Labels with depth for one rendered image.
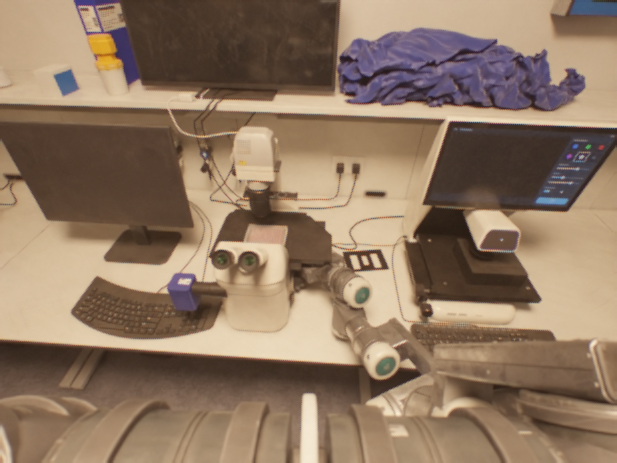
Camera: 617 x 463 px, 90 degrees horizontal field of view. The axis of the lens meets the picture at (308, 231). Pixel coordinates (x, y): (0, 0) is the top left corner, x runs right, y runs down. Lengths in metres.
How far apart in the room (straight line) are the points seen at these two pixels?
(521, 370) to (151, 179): 1.02
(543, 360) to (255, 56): 1.14
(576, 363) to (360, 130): 1.23
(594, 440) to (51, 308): 1.33
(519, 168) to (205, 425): 0.96
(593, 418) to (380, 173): 1.33
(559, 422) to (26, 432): 0.36
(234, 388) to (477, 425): 1.57
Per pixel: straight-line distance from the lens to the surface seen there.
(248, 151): 0.85
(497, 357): 0.38
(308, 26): 1.20
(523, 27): 1.63
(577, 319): 1.39
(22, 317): 1.38
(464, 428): 0.28
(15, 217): 1.92
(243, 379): 1.80
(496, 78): 1.26
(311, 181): 1.53
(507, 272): 1.15
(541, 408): 0.31
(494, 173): 1.02
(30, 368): 2.30
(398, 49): 1.27
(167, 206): 1.13
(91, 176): 1.21
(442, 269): 1.14
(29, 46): 1.95
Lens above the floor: 1.62
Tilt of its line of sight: 40 degrees down
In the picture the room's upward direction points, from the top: 1 degrees clockwise
